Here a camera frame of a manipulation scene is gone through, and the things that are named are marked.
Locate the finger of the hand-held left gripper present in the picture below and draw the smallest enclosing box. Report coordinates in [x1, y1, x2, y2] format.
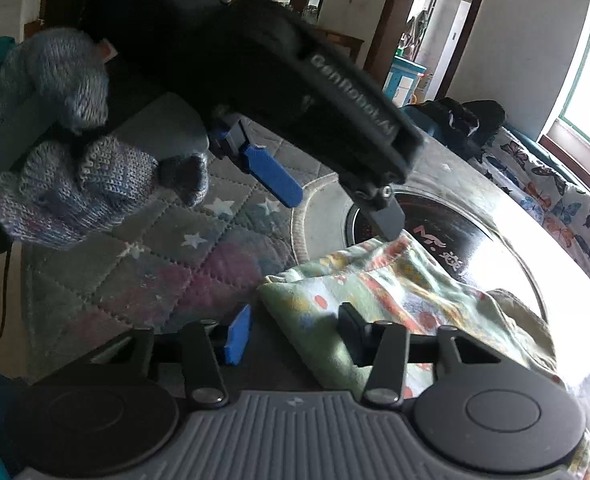
[350, 187, 406, 241]
[209, 115, 306, 209]

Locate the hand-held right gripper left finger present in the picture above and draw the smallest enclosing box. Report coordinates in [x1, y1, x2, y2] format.
[89, 304, 253, 407]

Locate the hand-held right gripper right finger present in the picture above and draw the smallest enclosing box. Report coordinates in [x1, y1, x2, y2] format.
[337, 302, 504, 407]

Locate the floral print garment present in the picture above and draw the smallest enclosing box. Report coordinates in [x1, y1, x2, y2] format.
[257, 235, 590, 478]

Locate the person's left hand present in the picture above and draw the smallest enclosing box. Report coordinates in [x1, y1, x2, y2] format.
[0, 27, 212, 252]

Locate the black round hotplate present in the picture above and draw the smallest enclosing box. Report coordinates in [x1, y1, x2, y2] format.
[345, 192, 483, 275]

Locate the brown wooden side table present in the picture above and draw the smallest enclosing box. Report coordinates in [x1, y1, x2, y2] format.
[314, 26, 366, 67]

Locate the quilted star mat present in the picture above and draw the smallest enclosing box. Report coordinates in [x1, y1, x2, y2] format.
[22, 92, 346, 380]

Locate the dark bag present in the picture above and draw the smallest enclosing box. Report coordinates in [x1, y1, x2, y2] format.
[405, 99, 506, 158]

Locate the small blue white cabinet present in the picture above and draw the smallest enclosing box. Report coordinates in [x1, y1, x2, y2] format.
[382, 55, 428, 108]

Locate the butterfly print cloth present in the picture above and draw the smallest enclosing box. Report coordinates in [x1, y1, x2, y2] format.
[470, 127, 590, 291]

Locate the wooden door frame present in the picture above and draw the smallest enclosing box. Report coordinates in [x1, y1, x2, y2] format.
[364, 0, 496, 83]

